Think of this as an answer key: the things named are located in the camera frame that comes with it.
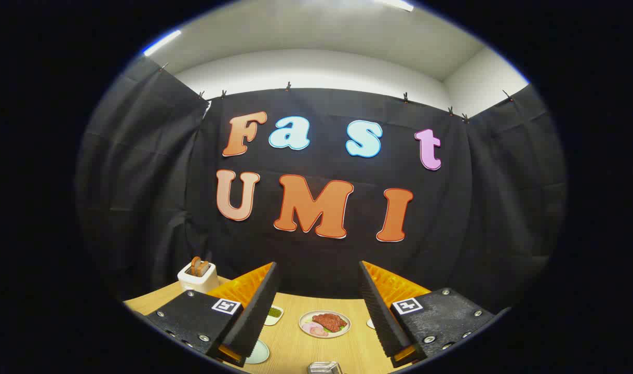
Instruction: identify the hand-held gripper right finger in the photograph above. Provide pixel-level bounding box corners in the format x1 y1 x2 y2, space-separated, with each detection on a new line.
358 261 496 369

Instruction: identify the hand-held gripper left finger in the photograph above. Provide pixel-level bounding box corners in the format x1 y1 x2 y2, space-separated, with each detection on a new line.
146 262 280 368

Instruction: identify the light blue plate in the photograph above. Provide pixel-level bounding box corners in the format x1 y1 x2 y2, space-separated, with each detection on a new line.
245 340 271 364

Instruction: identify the beige round food plate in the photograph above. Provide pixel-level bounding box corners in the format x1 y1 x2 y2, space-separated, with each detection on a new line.
299 310 352 339

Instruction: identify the brown steak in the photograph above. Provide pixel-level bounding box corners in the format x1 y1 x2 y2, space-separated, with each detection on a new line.
312 313 348 333

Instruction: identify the white toaster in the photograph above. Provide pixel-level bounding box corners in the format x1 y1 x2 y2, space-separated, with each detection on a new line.
177 262 221 294

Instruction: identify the row of black cloth clips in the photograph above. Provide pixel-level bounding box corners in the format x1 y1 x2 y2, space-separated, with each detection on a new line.
158 62 514 124

